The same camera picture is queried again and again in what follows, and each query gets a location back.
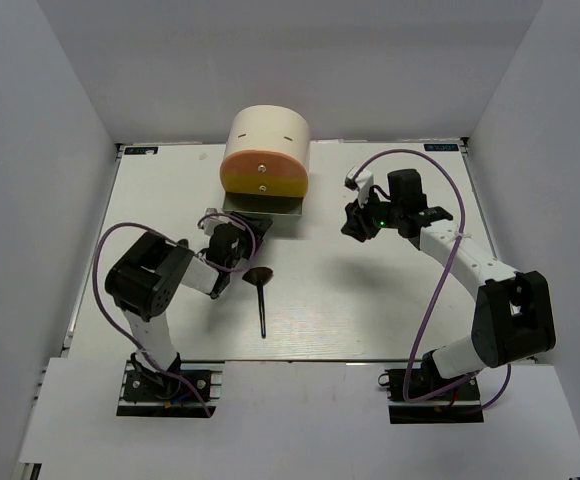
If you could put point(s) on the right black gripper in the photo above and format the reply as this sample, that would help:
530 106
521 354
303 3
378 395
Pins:
360 230

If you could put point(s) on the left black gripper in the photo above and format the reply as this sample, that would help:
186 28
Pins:
259 226

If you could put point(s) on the yellow drawer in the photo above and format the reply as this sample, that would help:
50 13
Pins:
280 186

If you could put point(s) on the black fan makeup brush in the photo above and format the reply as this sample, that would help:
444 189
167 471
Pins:
259 277

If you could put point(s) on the orange top drawer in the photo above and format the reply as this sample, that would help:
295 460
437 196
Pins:
251 162

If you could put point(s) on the cream round drawer organizer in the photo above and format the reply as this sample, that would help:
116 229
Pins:
270 129

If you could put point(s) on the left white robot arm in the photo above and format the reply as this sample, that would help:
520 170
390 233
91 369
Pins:
144 281

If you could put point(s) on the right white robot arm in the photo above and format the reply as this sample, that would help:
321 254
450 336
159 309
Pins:
513 316

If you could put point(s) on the blue label sticker right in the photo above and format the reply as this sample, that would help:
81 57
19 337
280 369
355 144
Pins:
441 147

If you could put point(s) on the blue label sticker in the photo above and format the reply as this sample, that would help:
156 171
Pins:
441 147
146 150

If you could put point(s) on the blue label sticker left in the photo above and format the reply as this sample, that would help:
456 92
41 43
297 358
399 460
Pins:
146 150

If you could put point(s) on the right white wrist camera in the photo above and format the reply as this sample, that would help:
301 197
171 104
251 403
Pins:
361 182

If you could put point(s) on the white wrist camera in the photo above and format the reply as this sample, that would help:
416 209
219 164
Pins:
361 182
211 219

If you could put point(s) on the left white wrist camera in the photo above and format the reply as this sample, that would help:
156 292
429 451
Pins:
211 219

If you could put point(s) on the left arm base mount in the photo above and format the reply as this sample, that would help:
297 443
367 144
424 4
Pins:
139 397

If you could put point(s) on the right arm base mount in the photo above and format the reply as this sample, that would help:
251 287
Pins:
462 405

